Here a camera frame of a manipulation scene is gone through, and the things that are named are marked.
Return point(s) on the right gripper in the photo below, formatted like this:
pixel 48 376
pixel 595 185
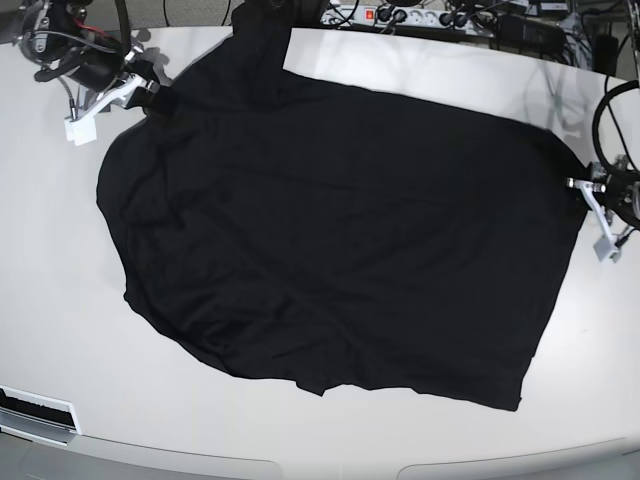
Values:
pixel 102 73

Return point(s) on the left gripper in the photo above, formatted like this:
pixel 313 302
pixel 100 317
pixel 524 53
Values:
pixel 622 190

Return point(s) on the black t-shirt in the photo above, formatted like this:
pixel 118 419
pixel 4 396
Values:
pixel 282 227

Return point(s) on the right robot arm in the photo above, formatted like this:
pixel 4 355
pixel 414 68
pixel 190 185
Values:
pixel 55 37

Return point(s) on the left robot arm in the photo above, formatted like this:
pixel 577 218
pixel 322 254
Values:
pixel 604 107

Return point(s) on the white power strip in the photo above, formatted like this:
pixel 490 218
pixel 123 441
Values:
pixel 387 18

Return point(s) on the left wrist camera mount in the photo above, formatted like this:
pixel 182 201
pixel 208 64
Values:
pixel 593 189

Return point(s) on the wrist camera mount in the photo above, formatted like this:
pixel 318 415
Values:
pixel 80 125
pixel 593 189

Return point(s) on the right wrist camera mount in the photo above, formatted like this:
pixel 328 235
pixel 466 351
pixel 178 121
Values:
pixel 80 125

